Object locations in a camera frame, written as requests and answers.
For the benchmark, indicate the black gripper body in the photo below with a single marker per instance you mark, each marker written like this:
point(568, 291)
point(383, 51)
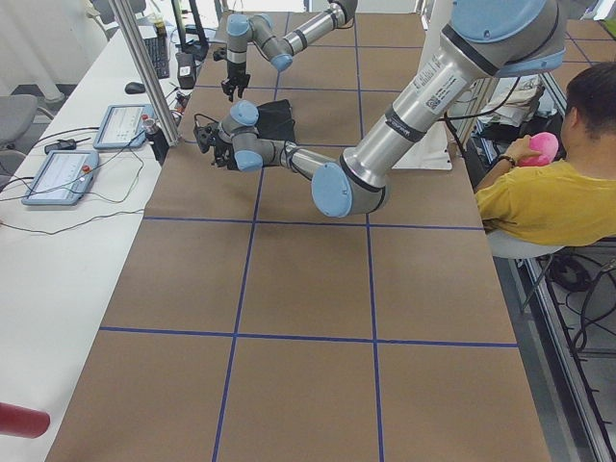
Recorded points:
point(222, 145)
point(236, 70)

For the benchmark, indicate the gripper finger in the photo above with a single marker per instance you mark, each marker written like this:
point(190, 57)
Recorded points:
point(242, 84)
point(228, 89)

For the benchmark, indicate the black graphic t-shirt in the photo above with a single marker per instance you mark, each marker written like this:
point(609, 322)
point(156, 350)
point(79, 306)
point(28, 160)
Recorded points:
point(276, 120)

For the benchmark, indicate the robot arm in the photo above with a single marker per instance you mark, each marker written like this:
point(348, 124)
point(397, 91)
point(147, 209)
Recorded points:
point(241, 30)
point(482, 39)

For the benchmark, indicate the black bottle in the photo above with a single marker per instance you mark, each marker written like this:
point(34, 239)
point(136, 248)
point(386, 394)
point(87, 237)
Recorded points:
point(155, 137)

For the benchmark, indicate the black keyboard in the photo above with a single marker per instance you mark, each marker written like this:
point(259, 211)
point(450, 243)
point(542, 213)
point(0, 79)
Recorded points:
point(157, 51)

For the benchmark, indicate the black computer mouse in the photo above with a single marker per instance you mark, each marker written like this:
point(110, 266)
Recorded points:
point(134, 88)

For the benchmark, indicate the upper teach pendant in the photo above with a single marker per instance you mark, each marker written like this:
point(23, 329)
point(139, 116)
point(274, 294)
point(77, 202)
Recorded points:
point(121, 126)

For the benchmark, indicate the teach pendant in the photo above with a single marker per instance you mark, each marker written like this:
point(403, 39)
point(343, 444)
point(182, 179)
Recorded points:
point(63, 178)
point(121, 126)

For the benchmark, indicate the lower teach pendant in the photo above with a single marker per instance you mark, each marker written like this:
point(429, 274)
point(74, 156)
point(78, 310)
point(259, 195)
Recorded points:
point(63, 178)

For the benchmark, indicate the pink plush toy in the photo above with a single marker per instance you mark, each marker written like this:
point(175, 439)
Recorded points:
point(546, 144)

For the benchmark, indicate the red bottle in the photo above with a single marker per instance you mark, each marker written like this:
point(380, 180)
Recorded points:
point(23, 422)

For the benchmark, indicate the person in yellow shirt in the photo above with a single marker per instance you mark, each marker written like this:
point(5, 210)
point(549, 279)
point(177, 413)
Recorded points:
point(570, 202)

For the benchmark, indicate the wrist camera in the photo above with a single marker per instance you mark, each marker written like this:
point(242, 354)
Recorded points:
point(219, 54)
point(205, 136)

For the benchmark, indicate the aluminium frame post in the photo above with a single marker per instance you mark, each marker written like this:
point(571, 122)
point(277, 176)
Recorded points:
point(127, 22)

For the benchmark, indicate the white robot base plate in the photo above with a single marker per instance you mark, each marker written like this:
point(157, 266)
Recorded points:
point(431, 152)

